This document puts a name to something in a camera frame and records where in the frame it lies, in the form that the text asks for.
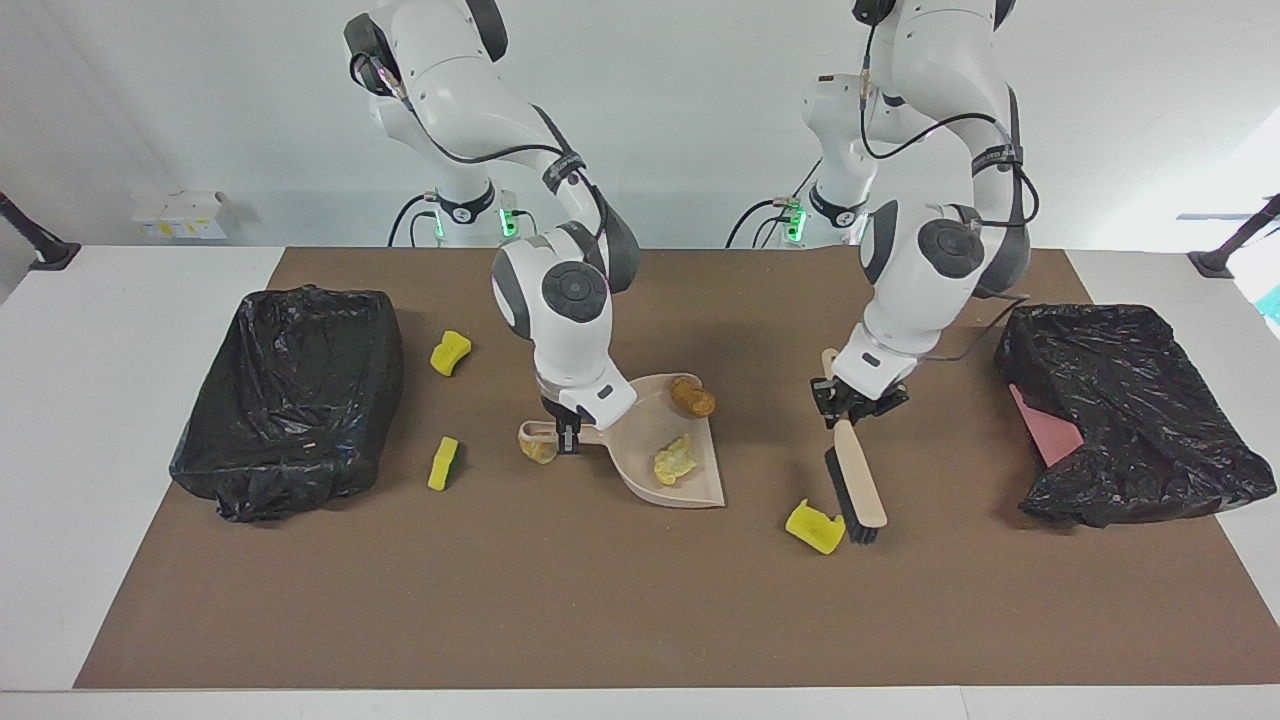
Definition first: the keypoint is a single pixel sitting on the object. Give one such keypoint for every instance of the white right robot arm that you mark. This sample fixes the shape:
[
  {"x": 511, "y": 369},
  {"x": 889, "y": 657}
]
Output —
[{"x": 560, "y": 290}]

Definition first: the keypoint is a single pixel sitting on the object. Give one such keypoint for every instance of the large brown table mat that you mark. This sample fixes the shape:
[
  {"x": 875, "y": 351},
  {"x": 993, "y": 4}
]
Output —
[{"x": 600, "y": 600}]

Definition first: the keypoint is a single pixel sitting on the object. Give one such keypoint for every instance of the beige hand brush black bristles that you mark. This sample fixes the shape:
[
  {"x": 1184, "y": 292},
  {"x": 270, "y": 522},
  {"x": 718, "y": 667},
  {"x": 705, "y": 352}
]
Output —
[{"x": 862, "y": 480}]

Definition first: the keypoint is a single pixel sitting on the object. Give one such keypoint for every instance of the black bag lined trash bin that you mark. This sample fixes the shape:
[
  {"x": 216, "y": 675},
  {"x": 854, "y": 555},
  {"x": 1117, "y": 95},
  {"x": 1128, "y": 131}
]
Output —
[{"x": 290, "y": 400}]

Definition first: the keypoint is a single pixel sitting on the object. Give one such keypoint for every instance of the teal plastic object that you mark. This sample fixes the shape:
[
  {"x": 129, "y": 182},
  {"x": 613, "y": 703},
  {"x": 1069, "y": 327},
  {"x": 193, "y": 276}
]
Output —
[{"x": 1273, "y": 305}]

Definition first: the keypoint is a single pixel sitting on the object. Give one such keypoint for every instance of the curved yellow sponge piece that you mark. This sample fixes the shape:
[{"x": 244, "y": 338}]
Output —
[{"x": 450, "y": 354}]

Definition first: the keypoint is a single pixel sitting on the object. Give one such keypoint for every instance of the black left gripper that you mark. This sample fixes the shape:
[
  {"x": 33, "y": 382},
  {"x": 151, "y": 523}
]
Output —
[{"x": 865, "y": 403}]

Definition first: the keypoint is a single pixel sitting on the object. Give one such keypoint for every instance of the pink plastic bin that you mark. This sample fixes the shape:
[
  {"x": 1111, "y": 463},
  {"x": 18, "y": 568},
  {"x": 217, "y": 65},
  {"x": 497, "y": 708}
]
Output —
[{"x": 1050, "y": 440}]

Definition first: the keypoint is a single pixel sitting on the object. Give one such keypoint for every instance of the rectangular yellow green sponge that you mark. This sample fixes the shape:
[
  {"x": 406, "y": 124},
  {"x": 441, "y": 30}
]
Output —
[{"x": 444, "y": 465}]

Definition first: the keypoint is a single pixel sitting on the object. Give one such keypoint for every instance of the beige plastic dustpan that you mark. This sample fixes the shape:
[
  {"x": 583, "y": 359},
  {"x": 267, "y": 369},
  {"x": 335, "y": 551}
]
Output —
[{"x": 640, "y": 440}]

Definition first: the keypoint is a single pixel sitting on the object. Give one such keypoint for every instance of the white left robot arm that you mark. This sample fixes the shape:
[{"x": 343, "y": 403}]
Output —
[{"x": 940, "y": 250}]

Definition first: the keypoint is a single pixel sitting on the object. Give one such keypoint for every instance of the black camera stand foot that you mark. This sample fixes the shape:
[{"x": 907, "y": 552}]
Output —
[
  {"x": 55, "y": 255},
  {"x": 1215, "y": 263}
]

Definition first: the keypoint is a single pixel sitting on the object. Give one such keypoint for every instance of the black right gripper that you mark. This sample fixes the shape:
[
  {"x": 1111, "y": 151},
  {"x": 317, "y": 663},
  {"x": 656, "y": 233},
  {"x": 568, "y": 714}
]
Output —
[{"x": 570, "y": 417}]

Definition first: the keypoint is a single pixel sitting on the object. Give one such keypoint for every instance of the brown bread roll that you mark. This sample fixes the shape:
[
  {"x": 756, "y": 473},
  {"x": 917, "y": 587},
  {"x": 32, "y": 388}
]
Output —
[{"x": 692, "y": 400}]

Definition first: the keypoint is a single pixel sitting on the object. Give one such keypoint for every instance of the striped orange croissant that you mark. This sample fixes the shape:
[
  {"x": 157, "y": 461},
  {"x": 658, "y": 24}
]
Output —
[{"x": 540, "y": 452}]

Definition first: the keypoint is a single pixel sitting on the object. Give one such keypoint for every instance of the notched yellow green sponge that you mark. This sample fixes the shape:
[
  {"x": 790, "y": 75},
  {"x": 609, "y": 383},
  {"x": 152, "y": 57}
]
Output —
[{"x": 812, "y": 528}]

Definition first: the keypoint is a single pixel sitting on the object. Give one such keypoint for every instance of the pale bread piece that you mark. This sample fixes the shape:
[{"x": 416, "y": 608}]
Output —
[{"x": 675, "y": 462}]

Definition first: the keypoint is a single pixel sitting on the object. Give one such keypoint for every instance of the crumpled black trash bag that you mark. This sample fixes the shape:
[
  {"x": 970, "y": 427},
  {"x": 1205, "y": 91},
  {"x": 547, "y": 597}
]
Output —
[{"x": 1130, "y": 400}]

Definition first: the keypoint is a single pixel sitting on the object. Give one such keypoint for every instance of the white wall socket box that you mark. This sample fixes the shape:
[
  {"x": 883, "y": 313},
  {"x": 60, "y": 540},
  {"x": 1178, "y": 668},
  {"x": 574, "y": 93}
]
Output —
[{"x": 180, "y": 215}]

